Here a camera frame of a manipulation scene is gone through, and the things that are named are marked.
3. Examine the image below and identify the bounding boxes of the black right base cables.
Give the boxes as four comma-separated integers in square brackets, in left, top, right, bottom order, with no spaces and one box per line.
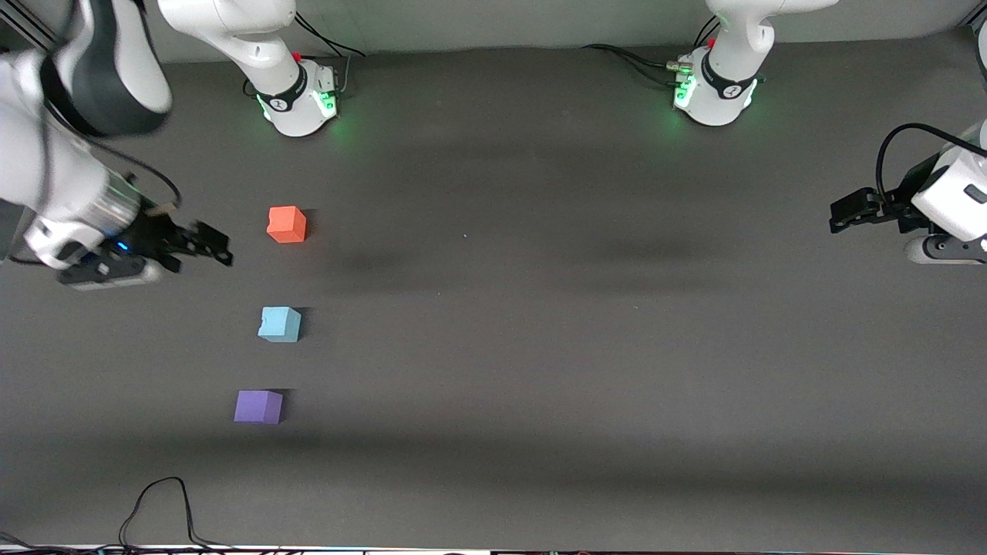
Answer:
[291,12,365,97]

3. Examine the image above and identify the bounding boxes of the black looped table cable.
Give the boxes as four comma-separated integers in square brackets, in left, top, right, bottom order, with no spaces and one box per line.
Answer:
[118,476,232,552]

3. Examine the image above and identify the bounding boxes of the orange foam block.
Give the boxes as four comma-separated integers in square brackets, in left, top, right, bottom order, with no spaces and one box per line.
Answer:
[267,206,308,244]

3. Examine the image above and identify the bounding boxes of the light blue foam block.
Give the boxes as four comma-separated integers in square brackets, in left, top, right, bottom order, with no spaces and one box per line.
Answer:
[257,306,302,343]

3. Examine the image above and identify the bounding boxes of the aluminium frame rail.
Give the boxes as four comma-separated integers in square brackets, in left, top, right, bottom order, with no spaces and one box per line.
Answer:
[0,0,66,53]

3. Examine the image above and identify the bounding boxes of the purple foam block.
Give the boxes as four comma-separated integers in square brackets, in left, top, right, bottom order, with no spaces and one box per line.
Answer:
[234,390,284,425]

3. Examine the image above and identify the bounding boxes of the black left base cable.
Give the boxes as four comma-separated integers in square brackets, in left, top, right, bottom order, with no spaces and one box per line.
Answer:
[582,42,683,86]

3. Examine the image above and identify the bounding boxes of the dark grey table mat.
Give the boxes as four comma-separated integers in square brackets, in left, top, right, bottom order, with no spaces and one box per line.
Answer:
[0,31,987,550]

